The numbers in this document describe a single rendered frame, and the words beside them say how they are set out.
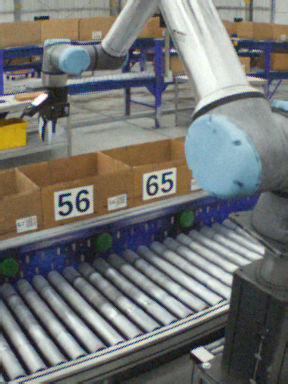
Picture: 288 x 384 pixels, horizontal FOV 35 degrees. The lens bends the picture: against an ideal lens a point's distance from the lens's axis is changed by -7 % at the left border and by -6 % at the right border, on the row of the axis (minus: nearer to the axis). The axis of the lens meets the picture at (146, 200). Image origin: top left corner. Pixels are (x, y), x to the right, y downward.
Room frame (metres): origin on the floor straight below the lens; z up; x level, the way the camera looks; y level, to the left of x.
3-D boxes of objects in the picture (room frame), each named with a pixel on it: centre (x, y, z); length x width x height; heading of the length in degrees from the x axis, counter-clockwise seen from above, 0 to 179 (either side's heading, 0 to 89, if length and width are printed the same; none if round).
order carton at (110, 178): (1.77, 0.29, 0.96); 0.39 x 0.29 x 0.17; 124
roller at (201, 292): (1.50, -0.11, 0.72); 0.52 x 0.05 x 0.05; 33
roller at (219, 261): (1.60, -0.27, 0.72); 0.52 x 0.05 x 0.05; 33
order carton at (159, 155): (1.99, -0.03, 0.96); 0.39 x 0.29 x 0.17; 123
